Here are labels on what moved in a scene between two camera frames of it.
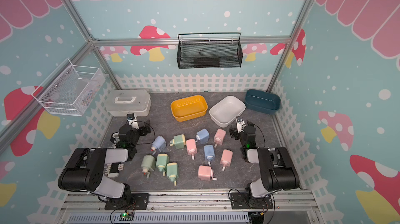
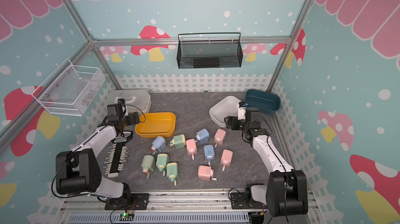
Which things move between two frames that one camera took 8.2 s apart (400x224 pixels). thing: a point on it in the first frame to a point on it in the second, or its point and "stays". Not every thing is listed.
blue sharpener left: (159, 143) stays
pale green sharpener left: (148, 164) stays
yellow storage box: (188, 108) to (157, 124)
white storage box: (224, 112) stays
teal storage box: (262, 101) stays
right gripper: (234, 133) to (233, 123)
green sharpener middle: (162, 162) stays
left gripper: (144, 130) to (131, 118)
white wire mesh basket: (70, 89) stays
